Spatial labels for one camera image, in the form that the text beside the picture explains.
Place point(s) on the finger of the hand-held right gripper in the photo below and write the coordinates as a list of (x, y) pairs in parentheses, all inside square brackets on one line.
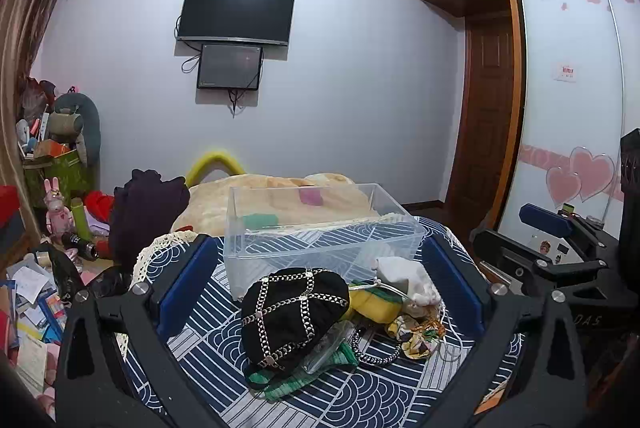
[(505, 253), (546, 219)]

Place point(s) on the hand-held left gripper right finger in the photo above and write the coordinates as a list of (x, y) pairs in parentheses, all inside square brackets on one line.
[(454, 270)]

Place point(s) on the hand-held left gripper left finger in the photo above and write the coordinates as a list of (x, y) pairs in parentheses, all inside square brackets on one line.
[(186, 280)]

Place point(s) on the clear plastic storage box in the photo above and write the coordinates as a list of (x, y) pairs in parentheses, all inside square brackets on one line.
[(320, 248)]

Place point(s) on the blue patterned bedsheet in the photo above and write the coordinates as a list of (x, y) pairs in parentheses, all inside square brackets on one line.
[(212, 313)]

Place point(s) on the white lace cloth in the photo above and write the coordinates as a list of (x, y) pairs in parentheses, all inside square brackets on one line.
[(160, 244)]

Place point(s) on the floral fabric scrunchie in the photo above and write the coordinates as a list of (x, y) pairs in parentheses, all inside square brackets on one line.
[(415, 338)]

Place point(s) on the dark purple clothing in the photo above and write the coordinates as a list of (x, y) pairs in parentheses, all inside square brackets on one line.
[(145, 213)]

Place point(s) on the beige fleece blanket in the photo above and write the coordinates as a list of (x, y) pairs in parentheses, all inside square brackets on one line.
[(215, 198)]

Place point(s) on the yellow green sponge item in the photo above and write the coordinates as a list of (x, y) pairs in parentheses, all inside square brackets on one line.
[(372, 303)]

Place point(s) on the white heart-print wardrobe door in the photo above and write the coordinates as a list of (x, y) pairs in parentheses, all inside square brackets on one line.
[(570, 118)]

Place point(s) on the black flashlight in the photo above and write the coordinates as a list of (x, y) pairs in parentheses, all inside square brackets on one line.
[(80, 245)]

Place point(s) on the red cloth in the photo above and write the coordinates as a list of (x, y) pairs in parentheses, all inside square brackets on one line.
[(99, 205)]

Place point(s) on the brown wooden door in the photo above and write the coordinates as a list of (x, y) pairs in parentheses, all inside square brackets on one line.
[(487, 118)]

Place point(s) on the green bottle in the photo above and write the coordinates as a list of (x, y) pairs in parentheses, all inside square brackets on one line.
[(81, 218)]

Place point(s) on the yellow curved cushion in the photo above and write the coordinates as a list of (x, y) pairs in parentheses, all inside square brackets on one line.
[(207, 158)]

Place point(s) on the black bag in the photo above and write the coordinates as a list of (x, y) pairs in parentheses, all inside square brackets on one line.
[(60, 270)]

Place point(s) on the green striped cloth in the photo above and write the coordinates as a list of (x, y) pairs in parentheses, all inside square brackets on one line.
[(280, 385)]

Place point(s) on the pink bunny toy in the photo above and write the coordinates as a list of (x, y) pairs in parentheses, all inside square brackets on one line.
[(56, 213)]

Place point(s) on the red and white paper note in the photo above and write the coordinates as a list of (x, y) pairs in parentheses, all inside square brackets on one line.
[(566, 73)]

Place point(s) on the clear plastic bag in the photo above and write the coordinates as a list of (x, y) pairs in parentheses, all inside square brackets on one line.
[(327, 348)]

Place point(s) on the pink cloth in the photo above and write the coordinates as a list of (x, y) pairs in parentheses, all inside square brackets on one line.
[(310, 196)]

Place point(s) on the pile of papers and books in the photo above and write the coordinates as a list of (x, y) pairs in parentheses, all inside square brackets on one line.
[(30, 318)]

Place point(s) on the green cardboard box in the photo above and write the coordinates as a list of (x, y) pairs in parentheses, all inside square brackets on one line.
[(57, 175)]

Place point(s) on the red box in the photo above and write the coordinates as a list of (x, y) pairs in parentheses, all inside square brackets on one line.
[(9, 205)]

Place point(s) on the grey plush toy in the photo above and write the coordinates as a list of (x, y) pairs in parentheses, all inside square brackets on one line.
[(75, 118)]

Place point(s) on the small black monitor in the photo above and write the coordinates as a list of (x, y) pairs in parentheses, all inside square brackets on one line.
[(230, 66)]

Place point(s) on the brown striped curtain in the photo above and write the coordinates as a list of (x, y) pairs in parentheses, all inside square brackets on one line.
[(27, 23)]

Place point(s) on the wall-mounted black television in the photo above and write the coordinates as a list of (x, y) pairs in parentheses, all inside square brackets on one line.
[(235, 11)]

